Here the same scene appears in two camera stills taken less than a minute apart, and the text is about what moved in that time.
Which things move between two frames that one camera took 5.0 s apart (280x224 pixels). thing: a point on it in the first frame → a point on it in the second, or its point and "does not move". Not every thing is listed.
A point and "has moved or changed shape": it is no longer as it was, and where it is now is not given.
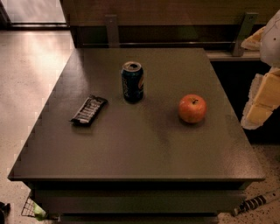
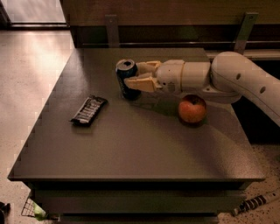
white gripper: [271, 44] → [170, 76]
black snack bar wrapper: [89, 111] does not move
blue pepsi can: [133, 81] has moved or changed shape
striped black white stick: [255, 201] does not move
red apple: [192, 108] does not move
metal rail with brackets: [239, 44] does not move
